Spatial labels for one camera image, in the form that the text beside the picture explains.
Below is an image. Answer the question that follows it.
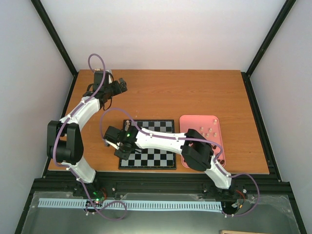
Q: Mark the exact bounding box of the light blue slotted cable duct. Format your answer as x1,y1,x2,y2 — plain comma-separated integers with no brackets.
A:
38,198,222,213

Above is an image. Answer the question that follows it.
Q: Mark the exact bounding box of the black aluminium frame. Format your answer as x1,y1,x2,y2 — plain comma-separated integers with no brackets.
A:
15,0,307,234

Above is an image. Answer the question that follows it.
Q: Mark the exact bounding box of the black and silver chessboard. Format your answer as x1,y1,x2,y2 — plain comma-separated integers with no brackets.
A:
118,119,176,170

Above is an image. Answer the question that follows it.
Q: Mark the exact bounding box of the right circuit board connector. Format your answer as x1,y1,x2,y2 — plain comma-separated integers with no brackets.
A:
232,190,246,210

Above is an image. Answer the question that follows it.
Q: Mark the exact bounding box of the left green circuit board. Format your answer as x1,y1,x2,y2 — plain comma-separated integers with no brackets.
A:
92,188,107,207

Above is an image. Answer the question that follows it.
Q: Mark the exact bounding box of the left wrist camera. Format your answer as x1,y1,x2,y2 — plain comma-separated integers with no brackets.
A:
94,70,114,84

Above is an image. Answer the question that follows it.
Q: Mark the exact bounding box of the pink plastic tray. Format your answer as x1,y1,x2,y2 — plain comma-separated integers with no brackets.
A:
179,115,226,169

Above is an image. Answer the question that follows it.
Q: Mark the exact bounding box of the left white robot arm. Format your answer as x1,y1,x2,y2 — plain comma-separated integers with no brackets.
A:
47,71,127,196

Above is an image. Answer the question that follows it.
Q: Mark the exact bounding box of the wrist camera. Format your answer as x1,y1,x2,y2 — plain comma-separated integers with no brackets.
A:
103,139,119,150
94,70,114,84

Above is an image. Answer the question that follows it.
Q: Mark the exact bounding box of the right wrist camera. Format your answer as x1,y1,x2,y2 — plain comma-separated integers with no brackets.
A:
103,139,119,150

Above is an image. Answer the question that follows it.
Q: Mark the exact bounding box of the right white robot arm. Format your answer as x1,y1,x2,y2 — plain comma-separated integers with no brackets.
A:
102,125,232,190

